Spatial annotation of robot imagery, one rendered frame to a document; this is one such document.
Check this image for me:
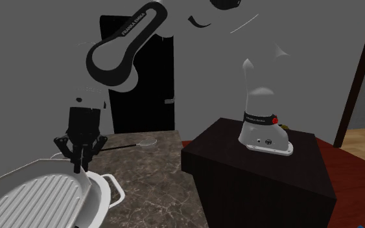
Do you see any white pot with handles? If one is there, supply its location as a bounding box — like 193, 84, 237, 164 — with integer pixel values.
49, 152, 126, 228

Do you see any black-handled mesh strainer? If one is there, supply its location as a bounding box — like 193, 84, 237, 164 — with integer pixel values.
99, 138, 158, 152

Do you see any black door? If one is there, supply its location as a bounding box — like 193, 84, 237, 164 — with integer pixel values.
99, 14, 176, 135

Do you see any dark robot stand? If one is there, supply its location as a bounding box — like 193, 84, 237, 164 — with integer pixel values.
180, 117, 338, 228

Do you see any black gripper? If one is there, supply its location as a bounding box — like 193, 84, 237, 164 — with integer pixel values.
53, 106, 109, 174

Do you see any white ribbed grill pan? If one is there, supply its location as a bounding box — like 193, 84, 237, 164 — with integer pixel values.
0, 157, 93, 228

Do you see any dark brown door frame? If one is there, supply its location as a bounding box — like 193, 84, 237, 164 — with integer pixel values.
333, 5, 365, 149

